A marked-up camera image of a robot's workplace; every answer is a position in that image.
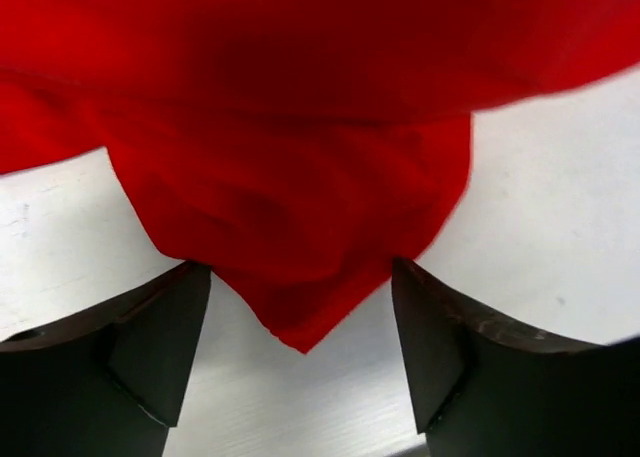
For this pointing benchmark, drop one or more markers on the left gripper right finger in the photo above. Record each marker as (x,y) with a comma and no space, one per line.
(482,383)

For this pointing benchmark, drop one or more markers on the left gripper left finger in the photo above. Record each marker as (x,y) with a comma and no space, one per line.
(109,380)

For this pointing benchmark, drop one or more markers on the red t shirt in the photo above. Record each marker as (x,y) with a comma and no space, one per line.
(295,146)

